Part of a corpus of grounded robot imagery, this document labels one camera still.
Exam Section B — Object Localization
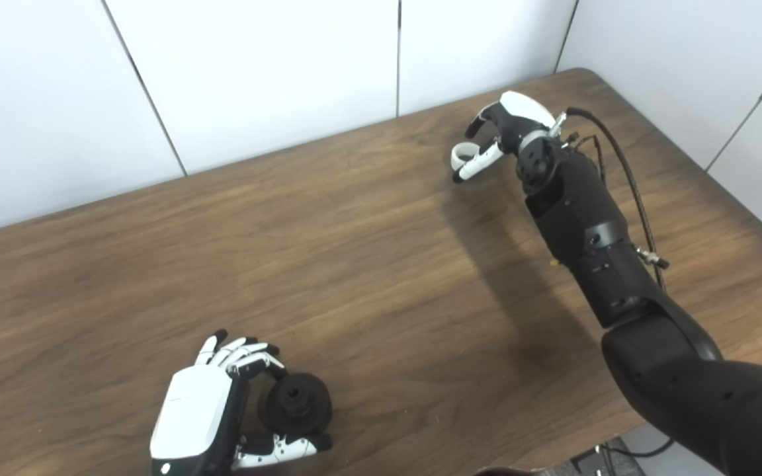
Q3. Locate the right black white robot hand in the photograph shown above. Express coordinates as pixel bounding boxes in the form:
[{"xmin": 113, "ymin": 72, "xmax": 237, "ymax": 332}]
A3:
[{"xmin": 450, "ymin": 91, "xmax": 557, "ymax": 184}]

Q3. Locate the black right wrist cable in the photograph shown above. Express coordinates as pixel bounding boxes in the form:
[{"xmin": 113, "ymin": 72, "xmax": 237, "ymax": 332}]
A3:
[{"xmin": 556, "ymin": 107, "xmax": 671, "ymax": 292}]

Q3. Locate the black floor cable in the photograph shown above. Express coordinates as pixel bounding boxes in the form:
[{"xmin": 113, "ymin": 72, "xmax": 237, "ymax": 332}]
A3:
[{"xmin": 573, "ymin": 436, "xmax": 678, "ymax": 476}]

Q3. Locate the round black plastic part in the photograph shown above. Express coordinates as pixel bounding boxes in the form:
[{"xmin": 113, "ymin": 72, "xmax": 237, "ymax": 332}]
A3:
[{"xmin": 259, "ymin": 372, "xmax": 333, "ymax": 437}]

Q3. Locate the white plastic ring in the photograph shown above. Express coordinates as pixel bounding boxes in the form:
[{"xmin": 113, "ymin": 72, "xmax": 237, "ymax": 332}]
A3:
[{"xmin": 450, "ymin": 142, "xmax": 484, "ymax": 173}]

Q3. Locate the thin black arm wire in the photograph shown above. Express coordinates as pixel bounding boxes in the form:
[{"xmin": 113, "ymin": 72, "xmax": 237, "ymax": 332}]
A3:
[{"xmin": 568, "ymin": 134, "xmax": 608, "ymax": 184}]

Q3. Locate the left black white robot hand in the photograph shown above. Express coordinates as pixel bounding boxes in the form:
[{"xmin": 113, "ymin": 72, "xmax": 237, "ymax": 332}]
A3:
[{"xmin": 149, "ymin": 329, "xmax": 333, "ymax": 476}]

